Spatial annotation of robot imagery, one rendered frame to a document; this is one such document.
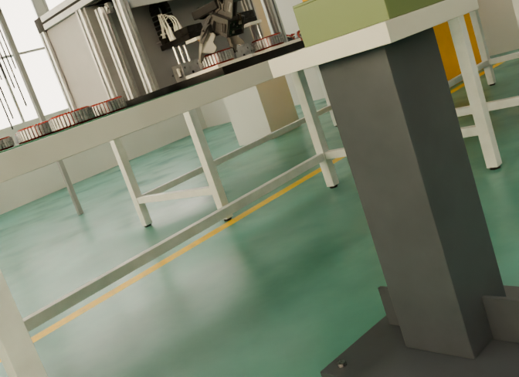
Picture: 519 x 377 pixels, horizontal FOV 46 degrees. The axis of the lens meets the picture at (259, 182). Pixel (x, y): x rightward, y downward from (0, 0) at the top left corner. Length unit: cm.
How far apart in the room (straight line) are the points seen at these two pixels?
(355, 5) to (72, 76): 116
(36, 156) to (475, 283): 94
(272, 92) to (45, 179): 375
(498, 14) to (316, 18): 591
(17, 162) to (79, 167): 763
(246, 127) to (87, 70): 423
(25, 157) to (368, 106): 67
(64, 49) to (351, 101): 111
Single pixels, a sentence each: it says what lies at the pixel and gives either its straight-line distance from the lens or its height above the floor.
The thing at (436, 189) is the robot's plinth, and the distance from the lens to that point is 129.
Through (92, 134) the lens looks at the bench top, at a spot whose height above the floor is 72.
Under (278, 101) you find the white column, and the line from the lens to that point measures 609.
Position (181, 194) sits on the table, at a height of 19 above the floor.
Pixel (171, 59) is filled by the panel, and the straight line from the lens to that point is 208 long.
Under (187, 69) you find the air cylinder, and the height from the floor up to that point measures 80.
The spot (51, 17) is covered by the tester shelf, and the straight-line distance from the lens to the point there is 210.
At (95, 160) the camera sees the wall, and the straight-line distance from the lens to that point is 895.
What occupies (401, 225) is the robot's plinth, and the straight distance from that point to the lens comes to 133.
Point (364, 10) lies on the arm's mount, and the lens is 119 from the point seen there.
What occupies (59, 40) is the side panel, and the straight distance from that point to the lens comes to 212.
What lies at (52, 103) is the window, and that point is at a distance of 880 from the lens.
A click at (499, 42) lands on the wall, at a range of 717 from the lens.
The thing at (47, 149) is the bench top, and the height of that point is 73.
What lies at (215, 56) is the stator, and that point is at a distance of 181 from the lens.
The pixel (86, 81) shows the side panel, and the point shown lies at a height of 87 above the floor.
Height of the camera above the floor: 75
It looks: 11 degrees down
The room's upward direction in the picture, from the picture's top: 19 degrees counter-clockwise
